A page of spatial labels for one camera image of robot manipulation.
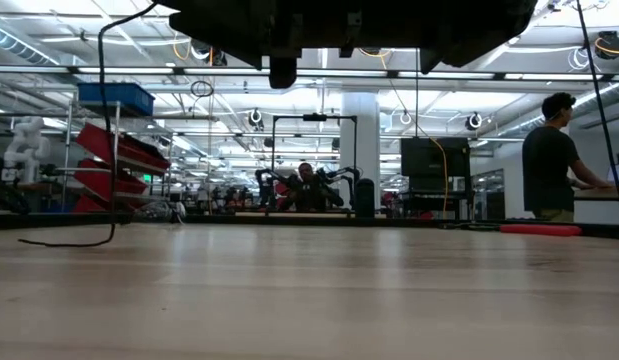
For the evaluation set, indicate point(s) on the black background robot arm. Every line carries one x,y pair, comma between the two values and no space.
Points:
339,182
269,185

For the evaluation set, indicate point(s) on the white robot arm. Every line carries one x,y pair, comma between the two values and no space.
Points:
26,145

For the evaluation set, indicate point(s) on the white square column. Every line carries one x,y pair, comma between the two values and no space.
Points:
360,140

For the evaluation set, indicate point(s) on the person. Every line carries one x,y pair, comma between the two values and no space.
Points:
305,172
546,160

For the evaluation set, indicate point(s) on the black monitor cart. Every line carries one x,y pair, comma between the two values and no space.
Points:
429,157

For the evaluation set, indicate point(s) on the black cylinder stand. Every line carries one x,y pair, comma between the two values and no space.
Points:
365,197

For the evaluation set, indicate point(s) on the blue plastic storage bin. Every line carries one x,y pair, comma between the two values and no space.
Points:
114,97

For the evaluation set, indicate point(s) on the red plastic storage bin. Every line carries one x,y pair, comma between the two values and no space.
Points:
99,180
109,142
86,205

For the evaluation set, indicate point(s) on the thin black slanted pole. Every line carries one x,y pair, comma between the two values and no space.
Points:
599,100

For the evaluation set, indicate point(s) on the metal shelf rack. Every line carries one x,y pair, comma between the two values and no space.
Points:
67,150

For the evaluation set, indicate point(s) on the wooden table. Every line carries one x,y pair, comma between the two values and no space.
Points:
604,192

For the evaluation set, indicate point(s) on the black background station frame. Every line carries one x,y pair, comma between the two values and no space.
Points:
314,117

